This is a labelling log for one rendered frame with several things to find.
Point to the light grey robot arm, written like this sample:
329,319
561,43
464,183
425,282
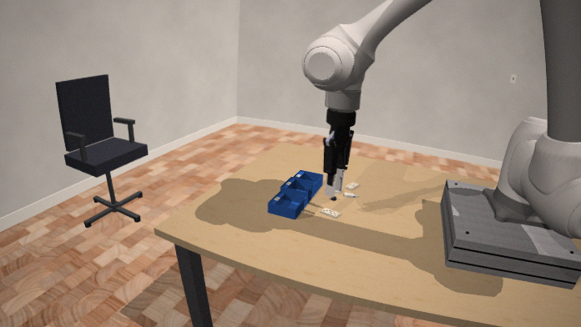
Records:
551,182

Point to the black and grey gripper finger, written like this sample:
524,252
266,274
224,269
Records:
343,160
331,152

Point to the blue rack of bins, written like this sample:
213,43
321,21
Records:
295,193

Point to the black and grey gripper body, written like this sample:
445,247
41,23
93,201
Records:
337,120

